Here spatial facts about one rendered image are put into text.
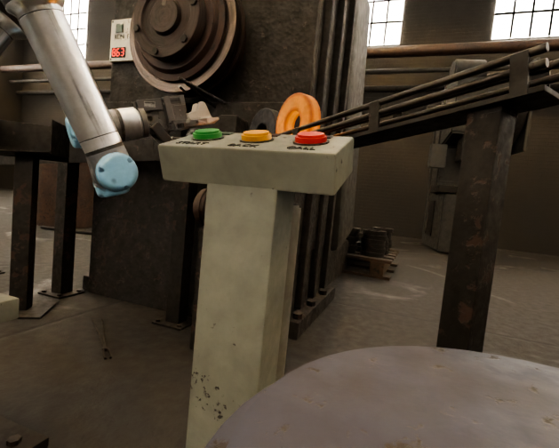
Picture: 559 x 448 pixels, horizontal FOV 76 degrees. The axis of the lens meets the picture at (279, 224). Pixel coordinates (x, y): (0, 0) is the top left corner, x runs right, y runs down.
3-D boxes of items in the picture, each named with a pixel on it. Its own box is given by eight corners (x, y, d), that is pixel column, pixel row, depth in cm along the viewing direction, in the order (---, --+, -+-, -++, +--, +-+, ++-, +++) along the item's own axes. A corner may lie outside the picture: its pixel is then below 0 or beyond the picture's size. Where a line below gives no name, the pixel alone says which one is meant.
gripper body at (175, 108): (187, 94, 89) (137, 99, 83) (194, 129, 91) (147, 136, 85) (176, 99, 95) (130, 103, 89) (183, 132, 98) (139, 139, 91)
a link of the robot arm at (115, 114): (72, 153, 83) (61, 115, 81) (122, 146, 89) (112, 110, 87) (76, 151, 77) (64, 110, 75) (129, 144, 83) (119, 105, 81)
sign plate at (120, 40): (112, 62, 164) (115, 22, 162) (159, 60, 155) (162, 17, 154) (108, 60, 162) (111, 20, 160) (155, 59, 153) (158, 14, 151)
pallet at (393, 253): (243, 255, 306) (248, 204, 303) (279, 246, 382) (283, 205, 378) (389, 280, 261) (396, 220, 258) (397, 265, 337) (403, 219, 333)
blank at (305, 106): (285, 104, 102) (275, 101, 100) (323, 87, 89) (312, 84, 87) (283, 158, 102) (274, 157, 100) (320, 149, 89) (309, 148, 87)
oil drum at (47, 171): (70, 220, 427) (74, 145, 421) (108, 227, 407) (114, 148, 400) (19, 222, 372) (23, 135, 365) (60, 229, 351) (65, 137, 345)
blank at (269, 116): (257, 116, 115) (248, 115, 113) (285, 104, 102) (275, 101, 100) (255, 165, 114) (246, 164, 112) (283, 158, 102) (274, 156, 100)
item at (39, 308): (-12, 300, 144) (-5, 118, 139) (61, 302, 151) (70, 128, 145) (-44, 318, 124) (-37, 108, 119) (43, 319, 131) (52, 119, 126)
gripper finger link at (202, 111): (219, 99, 95) (187, 101, 90) (224, 122, 97) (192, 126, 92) (214, 100, 98) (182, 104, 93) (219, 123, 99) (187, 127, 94)
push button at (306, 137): (300, 144, 48) (300, 131, 47) (330, 145, 46) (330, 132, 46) (291, 150, 44) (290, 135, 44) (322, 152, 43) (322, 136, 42)
